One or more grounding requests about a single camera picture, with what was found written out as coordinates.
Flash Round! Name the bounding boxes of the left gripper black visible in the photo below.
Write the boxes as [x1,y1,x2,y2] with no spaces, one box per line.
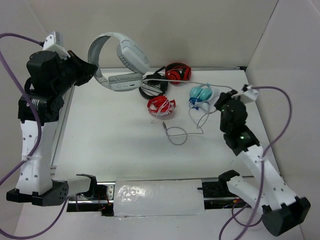
[52,49,97,96]

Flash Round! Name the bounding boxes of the grey headphone cable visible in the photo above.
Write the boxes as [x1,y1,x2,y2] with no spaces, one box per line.
[142,78,237,146]

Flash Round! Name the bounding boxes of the white grey headphones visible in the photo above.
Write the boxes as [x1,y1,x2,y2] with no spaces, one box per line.
[87,32,150,92]

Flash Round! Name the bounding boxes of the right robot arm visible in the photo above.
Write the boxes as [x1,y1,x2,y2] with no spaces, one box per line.
[214,89,311,237]

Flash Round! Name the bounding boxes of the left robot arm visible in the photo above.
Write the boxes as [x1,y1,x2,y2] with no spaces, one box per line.
[6,50,99,207]

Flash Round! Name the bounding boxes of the red black headphones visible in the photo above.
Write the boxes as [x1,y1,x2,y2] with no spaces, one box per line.
[164,62,192,85]

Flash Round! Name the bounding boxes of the red white headphones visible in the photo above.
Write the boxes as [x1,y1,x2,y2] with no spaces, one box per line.
[146,95,176,117]

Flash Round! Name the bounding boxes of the white taped cover plate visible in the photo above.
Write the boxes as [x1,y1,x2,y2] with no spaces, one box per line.
[113,179,205,217]

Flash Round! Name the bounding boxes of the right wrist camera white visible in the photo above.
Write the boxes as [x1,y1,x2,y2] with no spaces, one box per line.
[231,84,259,104]

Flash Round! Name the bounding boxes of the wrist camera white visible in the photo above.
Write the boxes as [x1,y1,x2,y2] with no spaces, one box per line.
[42,31,71,60]
[231,84,259,104]

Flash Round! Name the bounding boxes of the teal headphones blue cable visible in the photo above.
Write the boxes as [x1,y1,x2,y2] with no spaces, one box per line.
[188,82,220,110]

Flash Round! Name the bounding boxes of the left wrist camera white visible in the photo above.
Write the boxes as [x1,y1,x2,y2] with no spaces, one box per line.
[42,31,71,60]

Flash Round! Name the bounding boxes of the aluminium frame rail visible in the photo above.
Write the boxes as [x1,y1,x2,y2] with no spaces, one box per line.
[54,68,247,181]

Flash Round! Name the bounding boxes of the black headset with cable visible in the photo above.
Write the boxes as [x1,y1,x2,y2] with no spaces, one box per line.
[138,66,169,100]

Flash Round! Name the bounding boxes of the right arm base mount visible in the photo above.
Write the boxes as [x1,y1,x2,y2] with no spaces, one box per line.
[197,175,246,210]

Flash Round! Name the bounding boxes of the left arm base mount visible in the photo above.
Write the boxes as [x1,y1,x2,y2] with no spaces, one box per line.
[66,182,116,217]

